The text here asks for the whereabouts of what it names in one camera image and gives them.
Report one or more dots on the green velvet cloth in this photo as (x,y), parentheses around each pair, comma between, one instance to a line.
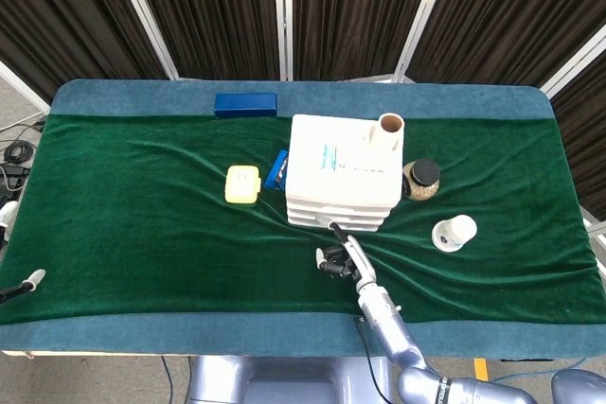
(142,243)

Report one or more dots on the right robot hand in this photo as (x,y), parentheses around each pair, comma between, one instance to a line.
(356,262)

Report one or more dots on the yellow lidded green box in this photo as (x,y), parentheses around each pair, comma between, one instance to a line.
(242,184)

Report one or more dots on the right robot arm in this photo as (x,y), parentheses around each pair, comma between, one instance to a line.
(388,328)

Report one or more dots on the white trays box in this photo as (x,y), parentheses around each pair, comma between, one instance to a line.
(341,163)

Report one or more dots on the blue snack pack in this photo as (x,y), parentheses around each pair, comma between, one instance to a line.
(278,171)

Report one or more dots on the black power adapter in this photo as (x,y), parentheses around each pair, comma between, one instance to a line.
(12,177)

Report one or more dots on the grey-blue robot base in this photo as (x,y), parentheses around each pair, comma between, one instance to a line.
(284,380)

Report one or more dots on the blue rectangular box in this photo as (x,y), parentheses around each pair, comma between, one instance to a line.
(245,105)

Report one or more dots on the dark folding screen white frame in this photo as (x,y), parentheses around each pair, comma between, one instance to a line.
(213,6)

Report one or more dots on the blue table cover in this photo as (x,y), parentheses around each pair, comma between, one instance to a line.
(142,94)

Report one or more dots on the glass jar black lid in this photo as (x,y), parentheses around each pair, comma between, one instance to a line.
(423,179)

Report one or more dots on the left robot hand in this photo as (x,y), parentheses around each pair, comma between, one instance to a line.
(35,277)

